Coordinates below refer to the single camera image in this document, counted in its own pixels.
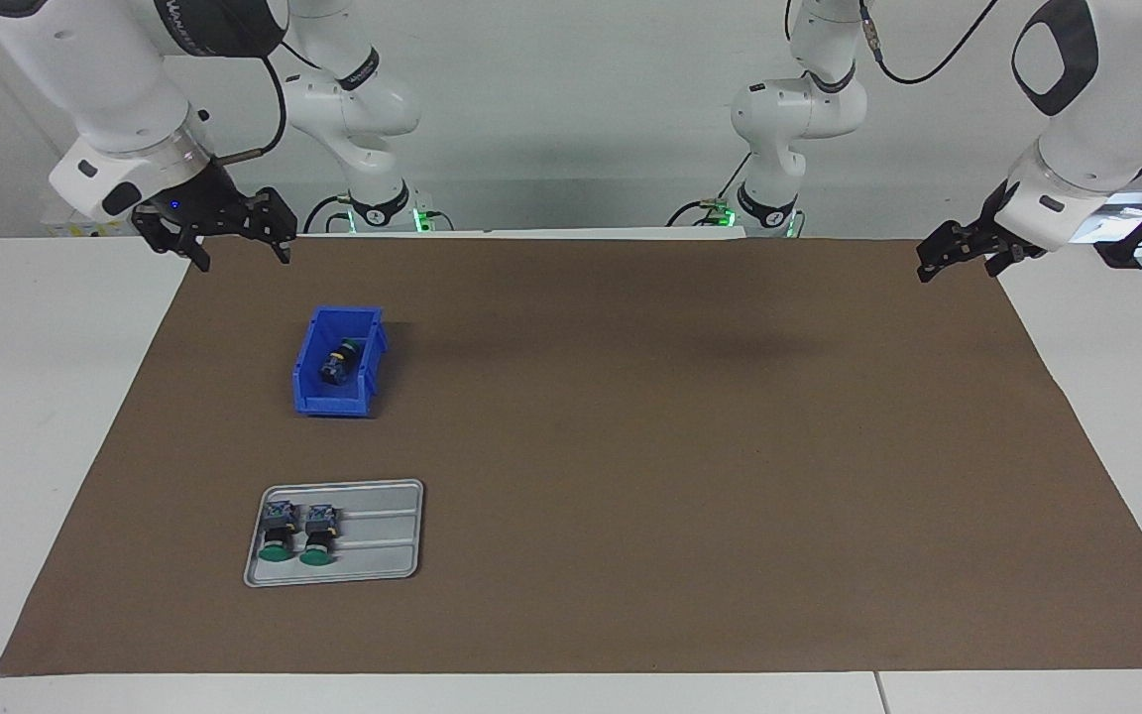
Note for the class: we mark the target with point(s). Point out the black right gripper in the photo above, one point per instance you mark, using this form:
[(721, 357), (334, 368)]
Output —
[(214, 210)]

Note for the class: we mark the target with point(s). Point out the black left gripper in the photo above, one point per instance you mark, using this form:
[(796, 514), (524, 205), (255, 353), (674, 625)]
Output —
[(982, 236)]

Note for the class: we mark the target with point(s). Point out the green push button switch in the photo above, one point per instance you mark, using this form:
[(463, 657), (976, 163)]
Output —
[(278, 535), (338, 365), (318, 540)]

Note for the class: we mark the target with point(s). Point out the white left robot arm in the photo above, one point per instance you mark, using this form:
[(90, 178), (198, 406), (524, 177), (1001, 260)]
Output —
[(1106, 109)]

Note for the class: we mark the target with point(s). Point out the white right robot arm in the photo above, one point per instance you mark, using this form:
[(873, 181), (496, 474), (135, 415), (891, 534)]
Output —
[(105, 89)]

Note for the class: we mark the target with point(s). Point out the blue plastic storage bin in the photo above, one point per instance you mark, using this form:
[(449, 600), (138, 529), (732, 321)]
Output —
[(308, 392)]

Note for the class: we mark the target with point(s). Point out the white box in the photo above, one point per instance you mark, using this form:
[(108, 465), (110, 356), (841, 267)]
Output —
[(75, 228)]

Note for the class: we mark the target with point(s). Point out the grey metal tray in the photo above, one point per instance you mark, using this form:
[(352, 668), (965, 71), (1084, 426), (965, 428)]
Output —
[(383, 535)]

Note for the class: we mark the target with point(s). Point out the brown table mat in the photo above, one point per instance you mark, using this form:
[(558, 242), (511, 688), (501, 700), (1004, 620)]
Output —
[(730, 545)]

